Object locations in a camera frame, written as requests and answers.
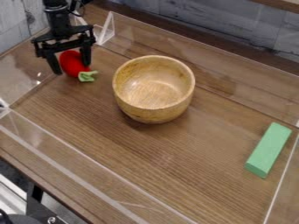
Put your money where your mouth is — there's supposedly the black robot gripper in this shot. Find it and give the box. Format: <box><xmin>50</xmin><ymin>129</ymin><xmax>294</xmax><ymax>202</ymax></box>
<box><xmin>32</xmin><ymin>24</ymin><xmax>97</xmax><ymax>75</ymax></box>

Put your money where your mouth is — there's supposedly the wooden bowl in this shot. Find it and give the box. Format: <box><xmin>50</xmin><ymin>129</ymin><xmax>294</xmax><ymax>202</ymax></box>
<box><xmin>113</xmin><ymin>55</ymin><xmax>195</xmax><ymax>123</ymax></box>

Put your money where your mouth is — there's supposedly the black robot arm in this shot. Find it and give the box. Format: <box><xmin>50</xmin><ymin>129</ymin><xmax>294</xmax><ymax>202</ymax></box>
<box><xmin>32</xmin><ymin>0</ymin><xmax>97</xmax><ymax>74</ymax></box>

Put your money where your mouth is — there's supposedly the black metal table leg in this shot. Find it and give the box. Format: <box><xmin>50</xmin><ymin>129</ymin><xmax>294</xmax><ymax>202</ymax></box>
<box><xmin>27</xmin><ymin>183</ymin><xmax>43</xmax><ymax>203</ymax></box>

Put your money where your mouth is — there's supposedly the green rectangular block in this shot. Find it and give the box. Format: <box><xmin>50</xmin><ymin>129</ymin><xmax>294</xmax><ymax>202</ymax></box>
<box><xmin>245</xmin><ymin>122</ymin><xmax>293</xmax><ymax>179</ymax></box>

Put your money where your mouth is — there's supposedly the clear acrylic corner bracket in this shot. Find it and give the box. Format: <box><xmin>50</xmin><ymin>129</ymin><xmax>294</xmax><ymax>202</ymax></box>
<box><xmin>72</xmin><ymin>10</ymin><xmax>118</xmax><ymax>46</ymax></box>

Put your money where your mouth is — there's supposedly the red felt strawberry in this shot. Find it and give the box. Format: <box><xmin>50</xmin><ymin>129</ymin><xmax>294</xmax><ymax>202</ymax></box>
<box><xmin>60</xmin><ymin>50</ymin><xmax>99</xmax><ymax>82</ymax></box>

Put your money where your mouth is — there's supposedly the black cable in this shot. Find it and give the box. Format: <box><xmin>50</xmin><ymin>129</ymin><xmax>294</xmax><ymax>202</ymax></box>
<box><xmin>0</xmin><ymin>207</ymin><xmax>14</xmax><ymax>224</ymax></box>

